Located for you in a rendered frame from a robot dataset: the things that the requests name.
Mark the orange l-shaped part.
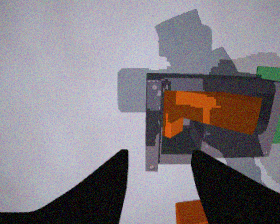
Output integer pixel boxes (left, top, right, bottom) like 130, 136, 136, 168
163, 91, 262, 139

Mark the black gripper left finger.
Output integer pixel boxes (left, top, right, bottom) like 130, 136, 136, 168
0, 149, 128, 224

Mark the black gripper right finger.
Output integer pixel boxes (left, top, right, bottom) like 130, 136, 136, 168
191, 149, 280, 224

